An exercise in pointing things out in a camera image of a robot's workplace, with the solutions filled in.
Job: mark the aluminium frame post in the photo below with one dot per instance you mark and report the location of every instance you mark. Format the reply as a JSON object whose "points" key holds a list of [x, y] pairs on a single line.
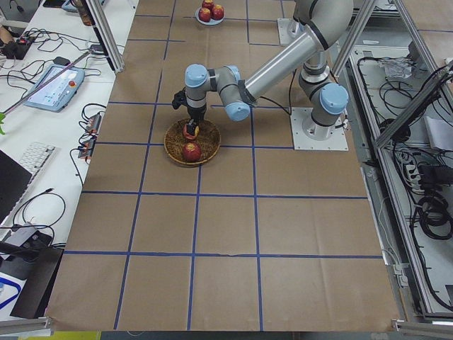
{"points": [[105, 36]]}

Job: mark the light blue plate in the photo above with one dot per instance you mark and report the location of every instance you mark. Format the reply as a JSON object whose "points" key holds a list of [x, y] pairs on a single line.
{"points": [[211, 23]]}

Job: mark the white keyboard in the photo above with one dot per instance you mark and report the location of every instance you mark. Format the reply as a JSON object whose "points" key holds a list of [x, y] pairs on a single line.
{"points": [[36, 156]]}

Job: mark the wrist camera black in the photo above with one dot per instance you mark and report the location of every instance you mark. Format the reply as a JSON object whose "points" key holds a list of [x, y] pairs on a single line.
{"points": [[179, 99]]}

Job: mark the red apple on plate front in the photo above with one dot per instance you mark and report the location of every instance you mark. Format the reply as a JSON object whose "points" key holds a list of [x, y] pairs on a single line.
{"points": [[217, 12]]}

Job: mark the red yellow apple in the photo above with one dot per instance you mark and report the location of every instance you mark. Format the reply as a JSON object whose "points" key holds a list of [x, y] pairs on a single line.
{"points": [[186, 136]]}

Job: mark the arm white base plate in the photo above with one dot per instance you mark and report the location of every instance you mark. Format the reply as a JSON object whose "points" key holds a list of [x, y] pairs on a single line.
{"points": [[308, 136], [284, 38]]}

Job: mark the red apple on plate back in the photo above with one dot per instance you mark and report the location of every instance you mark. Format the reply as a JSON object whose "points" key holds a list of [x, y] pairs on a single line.
{"points": [[208, 4]]}

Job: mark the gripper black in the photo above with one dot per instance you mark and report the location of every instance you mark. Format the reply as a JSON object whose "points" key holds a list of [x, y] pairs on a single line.
{"points": [[197, 113]]}

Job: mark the dark red apple in basket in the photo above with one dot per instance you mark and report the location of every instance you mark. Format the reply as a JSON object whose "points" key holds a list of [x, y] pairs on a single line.
{"points": [[191, 152]]}

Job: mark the red apple on plate left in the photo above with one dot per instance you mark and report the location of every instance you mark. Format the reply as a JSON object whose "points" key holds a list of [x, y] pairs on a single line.
{"points": [[204, 15]]}

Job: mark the woven wicker basket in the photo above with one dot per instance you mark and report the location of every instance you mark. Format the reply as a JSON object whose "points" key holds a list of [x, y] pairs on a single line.
{"points": [[208, 139]]}

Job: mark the red apple on plate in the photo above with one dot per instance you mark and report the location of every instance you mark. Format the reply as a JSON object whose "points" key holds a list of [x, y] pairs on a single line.
{"points": [[217, 12], [204, 15], [208, 4]]}

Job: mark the blue teach pendant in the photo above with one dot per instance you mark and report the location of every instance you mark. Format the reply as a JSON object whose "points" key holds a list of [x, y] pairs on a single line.
{"points": [[58, 93]]}

